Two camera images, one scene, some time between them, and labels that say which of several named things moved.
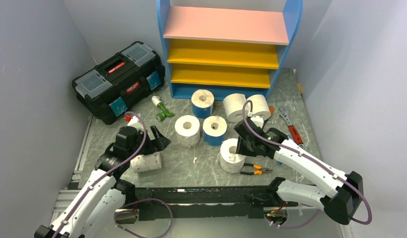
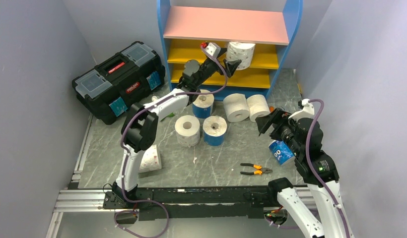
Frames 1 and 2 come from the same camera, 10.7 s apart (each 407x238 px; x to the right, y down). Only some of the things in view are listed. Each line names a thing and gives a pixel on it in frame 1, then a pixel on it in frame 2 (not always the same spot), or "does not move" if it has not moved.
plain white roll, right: [260, 107] does not move
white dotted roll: [187, 129] does not move
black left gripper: [159, 144] to [230, 67]
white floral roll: [230, 161] to [243, 51]
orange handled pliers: [262, 170] does not move
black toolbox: [107, 89] does not move
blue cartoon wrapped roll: [214, 129] does not move
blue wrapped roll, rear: [202, 101] does not move
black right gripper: [240, 149] to [279, 117]
